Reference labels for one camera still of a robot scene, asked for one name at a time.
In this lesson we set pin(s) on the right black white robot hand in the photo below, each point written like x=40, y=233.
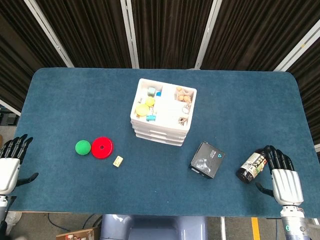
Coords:
x=285, y=182

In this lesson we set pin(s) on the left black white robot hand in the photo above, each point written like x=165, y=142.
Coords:
x=7, y=170

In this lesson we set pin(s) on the white plastic drawer organizer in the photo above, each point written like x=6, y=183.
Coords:
x=166, y=110

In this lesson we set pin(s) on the dark labelled sauce bottle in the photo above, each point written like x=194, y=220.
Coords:
x=251, y=167

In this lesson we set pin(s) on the green foam ball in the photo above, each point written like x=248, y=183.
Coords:
x=82, y=147

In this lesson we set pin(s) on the black printed carton box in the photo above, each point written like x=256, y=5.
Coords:
x=206, y=160

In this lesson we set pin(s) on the blue felt table cover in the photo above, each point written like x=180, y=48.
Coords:
x=75, y=100

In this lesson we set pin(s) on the brown cardboard box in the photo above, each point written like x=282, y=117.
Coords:
x=80, y=235

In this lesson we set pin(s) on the red plastic disc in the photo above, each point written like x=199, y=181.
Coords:
x=106, y=150

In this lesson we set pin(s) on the beige eraser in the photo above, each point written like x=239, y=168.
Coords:
x=118, y=161

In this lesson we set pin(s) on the metal clips cluster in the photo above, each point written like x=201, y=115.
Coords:
x=182, y=121

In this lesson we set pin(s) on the blue-grey robot torso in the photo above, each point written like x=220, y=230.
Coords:
x=117, y=225

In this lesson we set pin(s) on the metal keyring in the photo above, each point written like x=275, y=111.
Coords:
x=186, y=109

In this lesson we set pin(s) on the beige plush toy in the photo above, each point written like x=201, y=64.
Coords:
x=184, y=95

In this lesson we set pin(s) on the yellow round lid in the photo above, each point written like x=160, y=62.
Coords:
x=142, y=110

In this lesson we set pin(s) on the teal binder clip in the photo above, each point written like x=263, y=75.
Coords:
x=151, y=118

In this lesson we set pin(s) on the small blue item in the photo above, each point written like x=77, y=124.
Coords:
x=159, y=94

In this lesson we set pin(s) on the small yellow ball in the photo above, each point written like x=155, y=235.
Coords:
x=150, y=101

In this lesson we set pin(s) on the pale green block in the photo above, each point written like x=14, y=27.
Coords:
x=151, y=91

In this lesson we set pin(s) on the dark pleated curtain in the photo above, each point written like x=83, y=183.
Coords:
x=170, y=30

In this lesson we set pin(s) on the white partition post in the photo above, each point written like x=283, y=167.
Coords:
x=297, y=47
x=10, y=107
x=207, y=35
x=130, y=32
x=50, y=35

